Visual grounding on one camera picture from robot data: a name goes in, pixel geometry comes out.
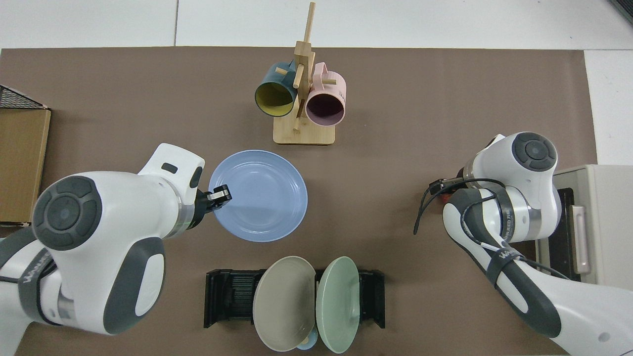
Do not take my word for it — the pale green plate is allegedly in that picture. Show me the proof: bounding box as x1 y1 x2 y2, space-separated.
316 256 361 354

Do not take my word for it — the wire basket with wooden floor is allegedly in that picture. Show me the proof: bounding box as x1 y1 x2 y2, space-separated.
0 84 51 224

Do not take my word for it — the pink cup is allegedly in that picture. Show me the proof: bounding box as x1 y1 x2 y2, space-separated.
305 62 347 126

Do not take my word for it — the dark blue cup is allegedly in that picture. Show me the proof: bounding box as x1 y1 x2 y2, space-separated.
255 60 300 118

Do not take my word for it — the wooden cup stand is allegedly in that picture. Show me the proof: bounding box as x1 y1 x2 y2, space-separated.
273 2 336 145

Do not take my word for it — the pale toaster oven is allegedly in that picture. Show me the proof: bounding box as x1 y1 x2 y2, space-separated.
537 165 633 291

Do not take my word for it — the black dish rack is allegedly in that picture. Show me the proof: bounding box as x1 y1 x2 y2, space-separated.
204 268 386 329

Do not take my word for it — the small blue round thing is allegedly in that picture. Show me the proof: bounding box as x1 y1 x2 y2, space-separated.
296 330 319 351

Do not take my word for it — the blue plate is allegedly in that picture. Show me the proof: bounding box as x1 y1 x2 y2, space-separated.
208 150 308 243

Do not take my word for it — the beige plate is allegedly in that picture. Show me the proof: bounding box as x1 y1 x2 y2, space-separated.
252 256 317 352

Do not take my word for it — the dark grey equipment corner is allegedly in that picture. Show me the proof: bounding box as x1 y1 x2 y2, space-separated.
612 0 633 24

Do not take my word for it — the brown table cloth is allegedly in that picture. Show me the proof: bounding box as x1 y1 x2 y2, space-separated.
0 47 598 356

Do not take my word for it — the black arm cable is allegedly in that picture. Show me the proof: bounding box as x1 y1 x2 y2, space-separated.
413 176 569 280

